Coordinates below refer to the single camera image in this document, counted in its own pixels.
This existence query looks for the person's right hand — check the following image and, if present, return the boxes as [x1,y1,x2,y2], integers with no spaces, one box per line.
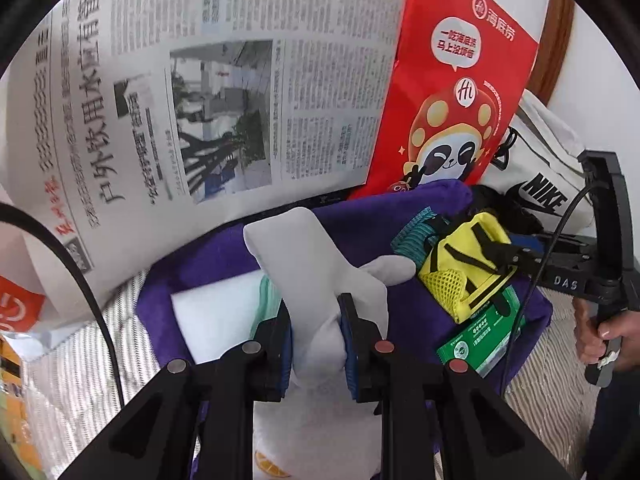
[572,296,640,365]

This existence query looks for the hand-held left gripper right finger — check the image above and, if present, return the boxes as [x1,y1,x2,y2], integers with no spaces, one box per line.
[337,292,571,480]

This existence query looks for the red paper bag panda print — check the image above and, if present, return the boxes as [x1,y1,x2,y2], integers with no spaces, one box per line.
[347,0,540,201]

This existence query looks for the white canvas bag black logo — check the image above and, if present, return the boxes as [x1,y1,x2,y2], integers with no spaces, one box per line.
[470,87,608,241]

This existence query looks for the newspaper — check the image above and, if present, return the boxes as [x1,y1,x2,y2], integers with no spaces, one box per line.
[0,0,411,311]

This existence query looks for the light green cloth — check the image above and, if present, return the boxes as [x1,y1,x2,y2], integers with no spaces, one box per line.
[257,275,288,331]

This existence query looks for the striped bed sheet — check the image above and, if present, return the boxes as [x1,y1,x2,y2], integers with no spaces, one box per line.
[25,270,601,480]

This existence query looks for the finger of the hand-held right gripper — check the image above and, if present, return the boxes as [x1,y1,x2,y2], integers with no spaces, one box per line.
[492,245,551,277]
[509,231,588,252]

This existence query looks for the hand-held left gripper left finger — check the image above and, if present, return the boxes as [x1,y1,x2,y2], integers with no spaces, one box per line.
[60,305,293,480]

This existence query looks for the purple towel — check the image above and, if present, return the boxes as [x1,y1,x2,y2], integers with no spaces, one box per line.
[136,180,553,480]

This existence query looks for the yellow mesh pouch black straps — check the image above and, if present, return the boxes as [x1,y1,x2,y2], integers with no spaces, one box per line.
[417,211,521,324]

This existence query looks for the person's dark clothing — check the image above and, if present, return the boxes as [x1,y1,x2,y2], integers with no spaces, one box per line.
[586,360,640,480]

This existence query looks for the wooden bed post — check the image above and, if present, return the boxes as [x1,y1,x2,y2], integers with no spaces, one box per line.
[529,0,576,106]

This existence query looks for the white cloth with orange print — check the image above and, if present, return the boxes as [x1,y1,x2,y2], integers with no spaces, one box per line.
[252,385,383,480]

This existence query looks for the white shopping bag orange logo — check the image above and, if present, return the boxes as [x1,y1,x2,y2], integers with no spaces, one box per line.
[0,220,101,361]

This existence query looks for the teal scrubbing pad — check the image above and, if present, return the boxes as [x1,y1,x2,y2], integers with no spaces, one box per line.
[390,206,451,266]

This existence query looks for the green packet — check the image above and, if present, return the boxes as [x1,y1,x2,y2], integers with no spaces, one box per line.
[436,285,526,378]

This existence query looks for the white sponge block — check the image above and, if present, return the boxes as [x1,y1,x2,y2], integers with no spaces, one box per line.
[171,272,266,366]

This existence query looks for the white sock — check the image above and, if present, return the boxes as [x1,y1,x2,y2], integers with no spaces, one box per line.
[243,207,417,391]

